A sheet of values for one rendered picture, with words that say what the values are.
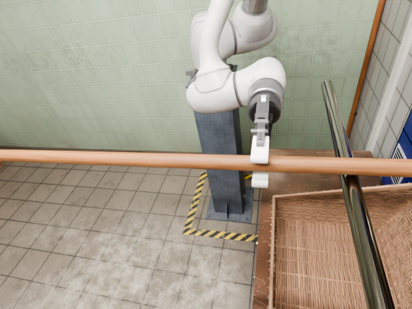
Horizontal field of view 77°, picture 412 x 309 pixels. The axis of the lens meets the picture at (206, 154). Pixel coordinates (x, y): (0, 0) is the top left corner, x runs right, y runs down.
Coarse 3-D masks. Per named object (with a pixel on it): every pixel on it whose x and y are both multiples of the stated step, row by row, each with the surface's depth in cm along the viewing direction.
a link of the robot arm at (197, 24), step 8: (200, 16) 106; (192, 24) 109; (200, 24) 105; (192, 32) 109; (200, 32) 106; (224, 32) 108; (232, 32) 109; (192, 40) 111; (224, 40) 109; (232, 40) 110; (192, 48) 114; (224, 48) 111; (232, 48) 112; (224, 56) 114
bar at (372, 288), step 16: (336, 96) 66; (336, 112) 60; (336, 128) 56; (336, 144) 53; (352, 176) 45; (352, 192) 43; (352, 208) 41; (352, 224) 39; (368, 224) 38; (368, 240) 36; (368, 256) 35; (368, 272) 34; (384, 272) 34; (368, 288) 32; (384, 288) 32; (368, 304) 32; (384, 304) 30
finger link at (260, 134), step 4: (260, 120) 48; (264, 120) 48; (260, 124) 48; (264, 124) 48; (260, 128) 48; (264, 128) 48; (260, 132) 48; (264, 132) 48; (260, 136) 48; (264, 136) 47; (256, 140) 47; (260, 140) 47; (264, 140) 48; (256, 144) 47; (260, 144) 47
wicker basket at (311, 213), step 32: (320, 192) 92; (384, 192) 86; (288, 224) 105; (320, 224) 103; (384, 224) 95; (320, 256) 94; (352, 256) 92; (384, 256) 90; (288, 288) 87; (320, 288) 86; (352, 288) 84
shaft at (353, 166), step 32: (0, 160) 65; (32, 160) 61; (64, 160) 59; (96, 160) 56; (128, 160) 54; (160, 160) 52; (192, 160) 51; (224, 160) 49; (288, 160) 46; (320, 160) 45; (352, 160) 44; (384, 160) 43
